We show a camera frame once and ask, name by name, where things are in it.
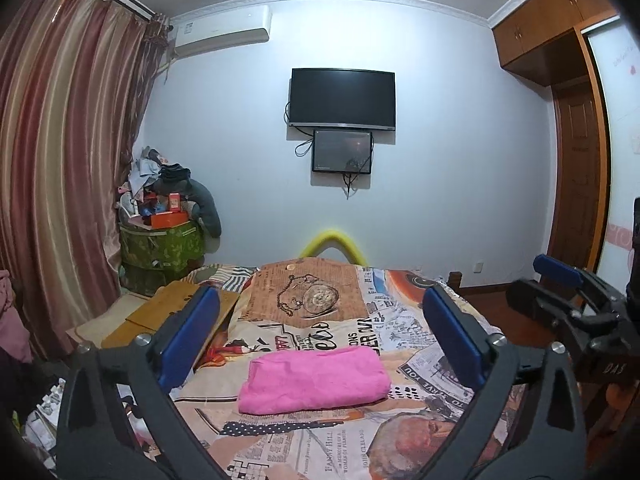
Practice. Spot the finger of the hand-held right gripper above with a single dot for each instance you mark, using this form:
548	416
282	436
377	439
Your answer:
555	267
530	295

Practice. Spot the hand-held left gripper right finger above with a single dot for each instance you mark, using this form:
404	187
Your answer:
452	340

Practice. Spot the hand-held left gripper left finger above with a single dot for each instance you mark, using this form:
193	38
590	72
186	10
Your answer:
192	330

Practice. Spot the pink knitted cardigan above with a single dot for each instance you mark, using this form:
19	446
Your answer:
315	380

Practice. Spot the pile of clothes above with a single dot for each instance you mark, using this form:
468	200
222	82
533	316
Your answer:
145	170

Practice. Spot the brown cardboard sheet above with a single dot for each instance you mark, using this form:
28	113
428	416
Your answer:
150	310

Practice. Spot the green patterned storage box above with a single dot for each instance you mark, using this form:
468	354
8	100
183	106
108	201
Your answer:
160	250

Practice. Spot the brown wooden door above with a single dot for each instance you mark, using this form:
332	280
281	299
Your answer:
577	160

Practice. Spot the flat orange box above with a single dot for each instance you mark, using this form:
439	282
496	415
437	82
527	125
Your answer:
167	220

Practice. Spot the printed bed sheet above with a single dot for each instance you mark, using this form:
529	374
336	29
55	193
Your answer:
310	320

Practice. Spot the grey plush pillow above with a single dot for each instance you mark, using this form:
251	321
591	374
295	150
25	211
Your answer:
207	210

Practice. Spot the small red box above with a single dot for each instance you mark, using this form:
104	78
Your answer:
174	201

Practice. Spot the yellow foam tube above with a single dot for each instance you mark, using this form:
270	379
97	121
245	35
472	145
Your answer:
330	235

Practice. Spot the pile of white papers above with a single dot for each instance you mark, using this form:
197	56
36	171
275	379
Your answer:
45	415

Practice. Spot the white wardrobe door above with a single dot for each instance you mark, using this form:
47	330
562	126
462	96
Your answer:
620	110

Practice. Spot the pink cloth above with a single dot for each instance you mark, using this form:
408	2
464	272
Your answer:
10	320

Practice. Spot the striped red curtain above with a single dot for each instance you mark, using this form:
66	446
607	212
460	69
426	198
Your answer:
65	160

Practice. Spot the wooden overhead cabinet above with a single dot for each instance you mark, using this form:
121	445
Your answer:
540	15

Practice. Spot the white air conditioner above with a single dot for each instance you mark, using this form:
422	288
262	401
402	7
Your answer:
220	30

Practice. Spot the wooden bed post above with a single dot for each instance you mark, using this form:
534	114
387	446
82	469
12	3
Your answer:
455	282

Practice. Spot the white wall socket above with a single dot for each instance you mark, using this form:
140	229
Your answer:
478	267

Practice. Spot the small black wall monitor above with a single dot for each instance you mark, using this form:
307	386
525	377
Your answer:
340	150

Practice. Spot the black wall television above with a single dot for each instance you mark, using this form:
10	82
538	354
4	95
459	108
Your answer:
342	95

